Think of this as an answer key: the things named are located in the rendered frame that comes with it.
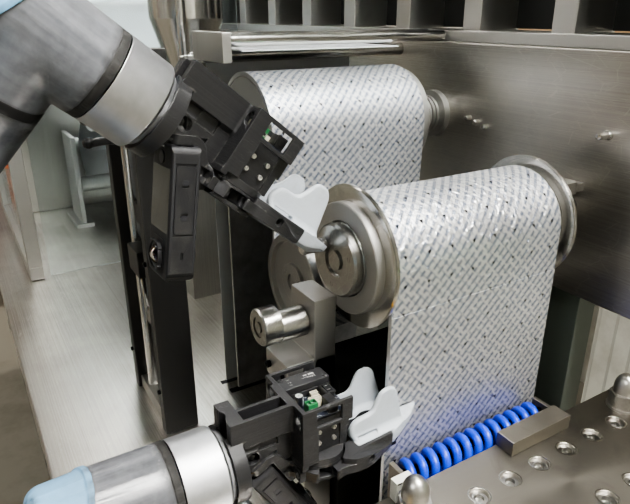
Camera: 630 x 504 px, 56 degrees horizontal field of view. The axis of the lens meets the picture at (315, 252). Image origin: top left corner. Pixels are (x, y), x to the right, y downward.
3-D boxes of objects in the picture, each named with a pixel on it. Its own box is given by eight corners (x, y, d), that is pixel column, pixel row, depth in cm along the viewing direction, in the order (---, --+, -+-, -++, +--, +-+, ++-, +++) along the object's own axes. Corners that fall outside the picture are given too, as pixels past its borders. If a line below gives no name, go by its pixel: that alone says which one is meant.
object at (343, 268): (336, 310, 61) (306, 249, 63) (352, 305, 62) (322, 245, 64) (365, 274, 55) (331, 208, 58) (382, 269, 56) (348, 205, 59)
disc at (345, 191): (313, 297, 69) (311, 170, 63) (317, 296, 69) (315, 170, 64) (393, 352, 57) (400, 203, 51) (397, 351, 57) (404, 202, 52)
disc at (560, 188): (471, 255, 81) (481, 145, 75) (474, 254, 81) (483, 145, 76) (564, 293, 69) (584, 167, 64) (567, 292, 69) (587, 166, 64)
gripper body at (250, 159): (312, 148, 51) (203, 58, 44) (257, 232, 51) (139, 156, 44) (271, 134, 57) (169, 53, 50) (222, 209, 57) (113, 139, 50)
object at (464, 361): (380, 469, 64) (388, 317, 57) (529, 401, 75) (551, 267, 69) (383, 472, 64) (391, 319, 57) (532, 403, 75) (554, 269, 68)
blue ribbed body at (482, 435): (389, 480, 64) (391, 454, 63) (525, 415, 75) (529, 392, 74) (410, 501, 62) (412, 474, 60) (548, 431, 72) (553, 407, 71)
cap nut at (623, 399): (599, 402, 74) (605, 371, 72) (617, 393, 76) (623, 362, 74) (626, 418, 71) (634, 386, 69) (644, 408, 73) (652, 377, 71)
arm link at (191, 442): (193, 549, 48) (161, 486, 55) (244, 526, 50) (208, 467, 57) (185, 476, 45) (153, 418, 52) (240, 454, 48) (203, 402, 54)
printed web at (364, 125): (237, 385, 99) (219, 67, 80) (354, 347, 110) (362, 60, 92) (379, 553, 68) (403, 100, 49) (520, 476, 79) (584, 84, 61)
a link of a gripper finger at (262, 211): (312, 234, 53) (236, 182, 48) (303, 249, 53) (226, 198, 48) (289, 221, 57) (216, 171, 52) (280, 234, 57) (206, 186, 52)
